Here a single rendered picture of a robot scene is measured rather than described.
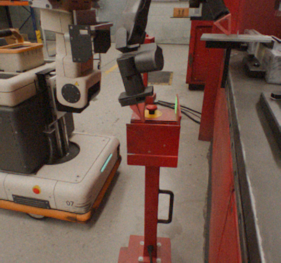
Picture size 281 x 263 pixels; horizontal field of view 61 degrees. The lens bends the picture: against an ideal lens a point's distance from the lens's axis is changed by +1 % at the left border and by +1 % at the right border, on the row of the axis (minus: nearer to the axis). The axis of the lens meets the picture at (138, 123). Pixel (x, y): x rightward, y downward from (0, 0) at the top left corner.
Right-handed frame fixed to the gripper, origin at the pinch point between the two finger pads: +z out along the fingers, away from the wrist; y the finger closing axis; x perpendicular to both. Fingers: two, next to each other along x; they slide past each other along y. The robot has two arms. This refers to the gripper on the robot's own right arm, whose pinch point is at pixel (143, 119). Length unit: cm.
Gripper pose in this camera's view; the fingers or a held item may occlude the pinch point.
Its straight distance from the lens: 73.9
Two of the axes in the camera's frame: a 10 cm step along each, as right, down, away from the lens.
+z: 2.5, 8.8, 3.9
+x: 1.0, -4.3, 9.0
